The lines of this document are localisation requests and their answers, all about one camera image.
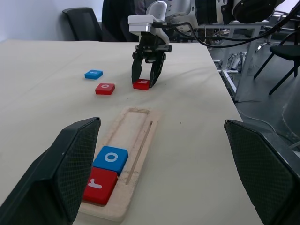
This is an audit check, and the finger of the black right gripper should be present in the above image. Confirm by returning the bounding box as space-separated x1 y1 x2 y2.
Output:
149 54 167 89
131 57 144 85

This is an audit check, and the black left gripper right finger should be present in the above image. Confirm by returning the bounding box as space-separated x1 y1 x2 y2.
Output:
224 119 300 225

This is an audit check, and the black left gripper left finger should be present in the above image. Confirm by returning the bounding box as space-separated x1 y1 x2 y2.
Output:
0 117 102 225

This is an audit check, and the red letter b block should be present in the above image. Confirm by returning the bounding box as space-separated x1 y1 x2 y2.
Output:
133 78 150 90

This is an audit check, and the red letter o block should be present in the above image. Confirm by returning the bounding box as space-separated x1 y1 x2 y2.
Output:
95 83 116 95

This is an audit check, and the blue letter t block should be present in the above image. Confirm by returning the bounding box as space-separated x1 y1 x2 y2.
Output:
84 69 103 80

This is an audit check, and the red letter r block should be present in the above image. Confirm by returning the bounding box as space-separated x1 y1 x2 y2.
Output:
82 166 118 206

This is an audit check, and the wooden letter tray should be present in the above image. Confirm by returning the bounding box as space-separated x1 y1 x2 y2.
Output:
78 106 162 222

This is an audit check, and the blue letter o block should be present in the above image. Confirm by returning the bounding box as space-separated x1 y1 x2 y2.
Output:
92 146 129 176

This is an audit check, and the silver and black robot torso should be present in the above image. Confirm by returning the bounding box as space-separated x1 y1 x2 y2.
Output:
195 0 300 25

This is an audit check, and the person in dark clothing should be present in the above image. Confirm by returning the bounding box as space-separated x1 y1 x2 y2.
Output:
102 0 147 43

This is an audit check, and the black mesh office chair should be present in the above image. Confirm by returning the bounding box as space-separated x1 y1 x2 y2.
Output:
62 7 104 42

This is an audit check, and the crumpled silver bundle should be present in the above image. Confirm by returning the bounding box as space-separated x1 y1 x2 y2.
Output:
227 52 247 71

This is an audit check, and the black folding chair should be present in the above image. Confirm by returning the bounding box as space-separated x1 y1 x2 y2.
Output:
253 30 300 96

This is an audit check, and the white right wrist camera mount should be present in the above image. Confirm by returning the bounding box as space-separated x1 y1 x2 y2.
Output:
127 14 170 45

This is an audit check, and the white metal desk frame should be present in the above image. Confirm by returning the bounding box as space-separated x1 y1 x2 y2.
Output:
194 20 270 103

